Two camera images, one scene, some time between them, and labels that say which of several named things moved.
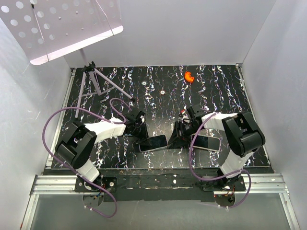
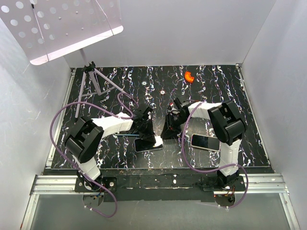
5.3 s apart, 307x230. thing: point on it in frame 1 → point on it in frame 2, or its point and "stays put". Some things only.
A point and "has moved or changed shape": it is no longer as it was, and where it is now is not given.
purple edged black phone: (154, 143) has moved or changed shape
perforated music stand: (47, 30) stays put
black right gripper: (183, 141) → (170, 129)
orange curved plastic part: (188, 76) stays put
